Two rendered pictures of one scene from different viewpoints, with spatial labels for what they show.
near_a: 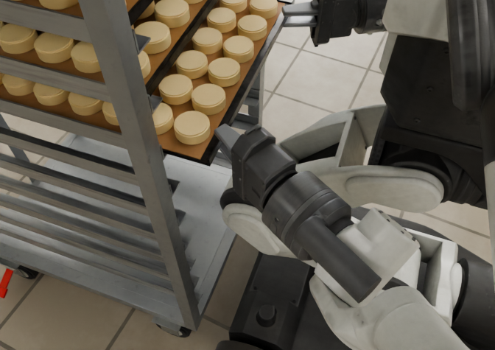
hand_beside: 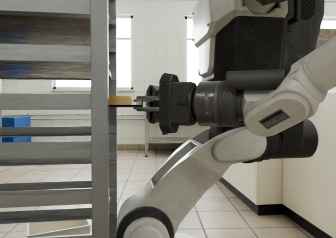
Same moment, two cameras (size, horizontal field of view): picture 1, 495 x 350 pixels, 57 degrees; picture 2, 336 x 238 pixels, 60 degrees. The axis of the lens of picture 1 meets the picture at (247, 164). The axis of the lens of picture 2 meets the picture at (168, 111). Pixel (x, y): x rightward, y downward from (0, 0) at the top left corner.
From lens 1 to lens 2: 58 cm
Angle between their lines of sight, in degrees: 56
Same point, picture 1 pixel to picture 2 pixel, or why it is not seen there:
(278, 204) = (203, 86)
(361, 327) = (297, 71)
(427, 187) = not seen: hidden behind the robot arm
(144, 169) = (101, 102)
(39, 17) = (44, 1)
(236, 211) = (136, 225)
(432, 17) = (233, 1)
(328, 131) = (181, 154)
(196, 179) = not seen: outside the picture
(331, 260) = (255, 72)
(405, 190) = (247, 137)
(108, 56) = not seen: outside the picture
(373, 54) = not seen: hidden behind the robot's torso
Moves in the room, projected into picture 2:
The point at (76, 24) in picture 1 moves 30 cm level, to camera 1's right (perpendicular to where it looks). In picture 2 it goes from (71, 1) to (203, 23)
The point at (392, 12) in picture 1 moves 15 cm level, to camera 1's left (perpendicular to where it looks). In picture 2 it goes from (214, 13) to (157, 3)
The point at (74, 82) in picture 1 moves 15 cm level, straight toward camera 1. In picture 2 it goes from (51, 51) to (107, 40)
